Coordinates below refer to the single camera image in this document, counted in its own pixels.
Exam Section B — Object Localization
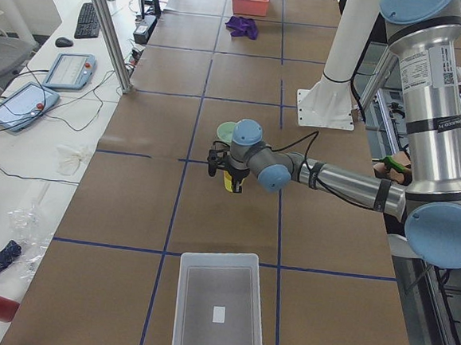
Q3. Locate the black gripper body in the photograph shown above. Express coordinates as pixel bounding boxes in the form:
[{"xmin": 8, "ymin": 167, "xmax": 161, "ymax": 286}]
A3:
[{"xmin": 225, "ymin": 163, "xmax": 249, "ymax": 183}]

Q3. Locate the yellow plastic cup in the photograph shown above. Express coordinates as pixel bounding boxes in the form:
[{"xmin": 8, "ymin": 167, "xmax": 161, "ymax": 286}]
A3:
[{"xmin": 224, "ymin": 171, "xmax": 238, "ymax": 194}]

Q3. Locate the purple microfiber cloth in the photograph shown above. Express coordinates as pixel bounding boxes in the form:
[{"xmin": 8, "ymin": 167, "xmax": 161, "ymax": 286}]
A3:
[{"xmin": 225, "ymin": 16, "xmax": 259, "ymax": 40}]

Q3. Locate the black mini computer box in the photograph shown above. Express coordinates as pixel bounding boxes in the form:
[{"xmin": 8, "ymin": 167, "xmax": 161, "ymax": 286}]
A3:
[{"xmin": 133, "ymin": 15, "xmax": 157, "ymax": 45}]

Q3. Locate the mint green bowl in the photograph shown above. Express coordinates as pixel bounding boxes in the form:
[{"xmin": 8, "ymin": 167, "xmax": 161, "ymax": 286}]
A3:
[{"xmin": 216, "ymin": 121, "xmax": 236, "ymax": 145}]

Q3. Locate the translucent white plastic bin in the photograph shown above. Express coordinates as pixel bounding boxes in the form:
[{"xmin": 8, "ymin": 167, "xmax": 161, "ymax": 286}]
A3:
[{"xmin": 171, "ymin": 252, "xmax": 263, "ymax": 345}]

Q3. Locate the black keyboard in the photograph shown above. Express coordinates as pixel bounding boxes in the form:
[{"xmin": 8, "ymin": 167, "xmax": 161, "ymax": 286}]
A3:
[{"xmin": 74, "ymin": 2, "xmax": 100, "ymax": 39}]

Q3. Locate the crumpled white tissue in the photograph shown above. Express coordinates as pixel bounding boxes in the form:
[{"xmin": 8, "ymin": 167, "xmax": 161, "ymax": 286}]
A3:
[{"xmin": 56, "ymin": 144, "xmax": 93, "ymax": 176}]

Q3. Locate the black computer mouse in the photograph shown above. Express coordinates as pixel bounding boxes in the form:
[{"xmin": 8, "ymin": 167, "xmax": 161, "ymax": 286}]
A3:
[{"xmin": 54, "ymin": 37, "xmax": 74, "ymax": 48}]

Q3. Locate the far blue teach pendant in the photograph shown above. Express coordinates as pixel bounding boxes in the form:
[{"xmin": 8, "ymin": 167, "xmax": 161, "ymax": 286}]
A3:
[{"xmin": 42, "ymin": 53, "xmax": 96, "ymax": 91}]

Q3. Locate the blue teach pendant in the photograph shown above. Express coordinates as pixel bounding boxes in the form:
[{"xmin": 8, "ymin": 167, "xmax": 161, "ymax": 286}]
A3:
[
  {"xmin": 0, "ymin": 82, "xmax": 60, "ymax": 132},
  {"xmin": 42, "ymin": 53, "xmax": 96, "ymax": 91}
]

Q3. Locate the crumpled clear plastic wrap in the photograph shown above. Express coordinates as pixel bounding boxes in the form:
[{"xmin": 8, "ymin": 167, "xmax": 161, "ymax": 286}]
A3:
[{"xmin": 7, "ymin": 199, "xmax": 53, "ymax": 284}]

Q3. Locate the near blue teach pendant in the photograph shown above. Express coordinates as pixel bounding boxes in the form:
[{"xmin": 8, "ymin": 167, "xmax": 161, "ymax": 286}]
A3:
[{"xmin": 0, "ymin": 82, "xmax": 60, "ymax": 132}]

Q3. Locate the grey office chair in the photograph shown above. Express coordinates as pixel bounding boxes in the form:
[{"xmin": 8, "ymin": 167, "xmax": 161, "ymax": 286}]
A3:
[{"xmin": 0, "ymin": 29, "xmax": 37, "ymax": 96}]

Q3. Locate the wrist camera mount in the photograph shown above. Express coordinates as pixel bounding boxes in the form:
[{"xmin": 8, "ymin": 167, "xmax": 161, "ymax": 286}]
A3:
[{"xmin": 206, "ymin": 140, "xmax": 230, "ymax": 177}]

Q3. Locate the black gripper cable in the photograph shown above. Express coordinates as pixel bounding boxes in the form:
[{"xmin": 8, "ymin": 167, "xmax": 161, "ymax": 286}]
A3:
[{"xmin": 270, "ymin": 126, "xmax": 321, "ymax": 156}]

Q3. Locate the white camera mast stand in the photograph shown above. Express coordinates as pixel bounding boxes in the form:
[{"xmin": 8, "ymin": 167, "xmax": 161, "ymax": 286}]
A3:
[{"xmin": 297, "ymin": 0, "xmax": 380, "ymax": 131}]

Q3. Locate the aluminium frame post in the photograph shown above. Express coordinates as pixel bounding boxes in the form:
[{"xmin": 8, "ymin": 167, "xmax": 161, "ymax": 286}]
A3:
[{"xmin": 92, "ymin": 0, "xmax": 132, "ymax": 94}]

